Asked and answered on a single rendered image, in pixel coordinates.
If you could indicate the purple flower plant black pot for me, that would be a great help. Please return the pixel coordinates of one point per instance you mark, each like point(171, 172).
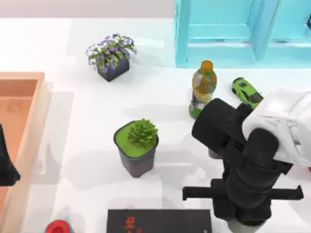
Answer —
point(111, 57)

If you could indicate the light blue rack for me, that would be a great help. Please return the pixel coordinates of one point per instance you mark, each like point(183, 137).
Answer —
point(218, 31)

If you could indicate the salmon-coloured shallow box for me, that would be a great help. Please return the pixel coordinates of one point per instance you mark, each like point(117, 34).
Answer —
point(17, 106)

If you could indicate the red and blue round thing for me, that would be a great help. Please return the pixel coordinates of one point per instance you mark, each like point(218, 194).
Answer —
point(58, 227)

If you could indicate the black book red print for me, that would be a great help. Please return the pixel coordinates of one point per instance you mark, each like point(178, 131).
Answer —
point(158, 221)

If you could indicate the green succulent grey pot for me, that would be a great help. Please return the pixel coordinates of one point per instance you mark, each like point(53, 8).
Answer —
point(137, 145)

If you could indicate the green bottle orange cap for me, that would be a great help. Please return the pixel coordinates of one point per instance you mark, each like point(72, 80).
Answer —
point(202, 89)

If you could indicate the green toy car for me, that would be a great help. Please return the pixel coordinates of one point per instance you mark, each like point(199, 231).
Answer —
point(245, 92)

